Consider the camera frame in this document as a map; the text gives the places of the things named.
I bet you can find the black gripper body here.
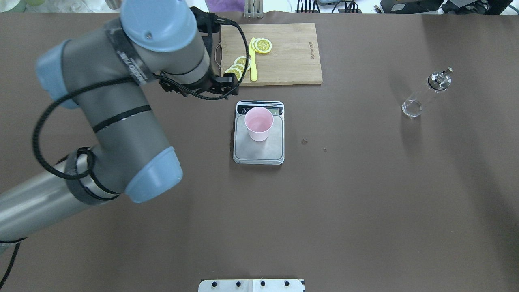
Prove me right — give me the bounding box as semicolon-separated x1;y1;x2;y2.
209;73;240;98

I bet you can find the pink plastic cup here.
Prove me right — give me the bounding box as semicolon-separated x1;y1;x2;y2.
244;107;274;141

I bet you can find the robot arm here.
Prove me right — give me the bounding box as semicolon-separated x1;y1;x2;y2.
1;0;242;248

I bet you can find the silver digital kitchen scale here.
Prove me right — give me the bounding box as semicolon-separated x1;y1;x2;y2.
232;100;285;165

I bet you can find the lemon slice middle stack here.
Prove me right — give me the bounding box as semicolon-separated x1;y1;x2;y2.
230;63;247;74

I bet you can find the lemon slice stack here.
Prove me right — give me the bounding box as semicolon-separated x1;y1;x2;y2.
234;56;252;71
230;63;247;74

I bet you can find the yellow plastic knife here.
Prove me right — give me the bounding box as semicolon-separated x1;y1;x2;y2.
248;37;258;82

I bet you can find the lemon slice top stack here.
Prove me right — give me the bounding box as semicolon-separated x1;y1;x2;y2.
234;56;252;71

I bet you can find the lemon slice by knife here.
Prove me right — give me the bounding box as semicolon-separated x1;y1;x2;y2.
251;38;273;54

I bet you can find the bamboo cutting board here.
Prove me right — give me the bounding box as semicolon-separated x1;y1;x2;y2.
240;23;323;86

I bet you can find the purple cloth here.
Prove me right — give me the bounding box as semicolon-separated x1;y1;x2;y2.
205;0;245;13

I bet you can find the black power strip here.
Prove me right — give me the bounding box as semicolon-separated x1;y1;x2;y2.
293;0;362;14

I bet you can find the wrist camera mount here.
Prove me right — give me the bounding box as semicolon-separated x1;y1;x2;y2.
189;6;221;50

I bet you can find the aluminium frame post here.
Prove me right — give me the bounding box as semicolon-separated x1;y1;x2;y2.
243;0;264;19

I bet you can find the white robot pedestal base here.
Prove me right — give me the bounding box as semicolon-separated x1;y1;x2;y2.
198;279;306;292

